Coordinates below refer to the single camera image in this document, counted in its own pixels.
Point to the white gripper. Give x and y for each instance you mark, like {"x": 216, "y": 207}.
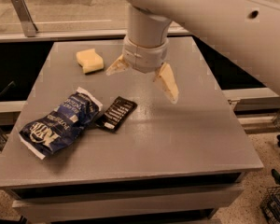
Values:
{"x": 144, "y": 56}

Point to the black rxbar chocolate wrapper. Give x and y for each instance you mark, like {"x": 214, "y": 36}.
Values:
{"x": 116, "y": 114}

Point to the blue chip bag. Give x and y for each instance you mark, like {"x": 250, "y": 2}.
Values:
{"x": 61, "y": 127}

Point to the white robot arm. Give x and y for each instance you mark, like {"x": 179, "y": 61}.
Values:
{"x": 245, "y": 31}

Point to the yellow sponge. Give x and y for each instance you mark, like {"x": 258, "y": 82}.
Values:
{"x": 90, "y": 61}

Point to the grey table drawer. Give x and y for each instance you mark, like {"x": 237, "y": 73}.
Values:
{"x": 128, "y": 203}

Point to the left metal glass bracket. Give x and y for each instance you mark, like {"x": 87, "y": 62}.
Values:
{"x": 27, "y": 24}

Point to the black wire basket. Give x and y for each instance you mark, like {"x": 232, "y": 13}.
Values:
{"x": 270, "y": 205}

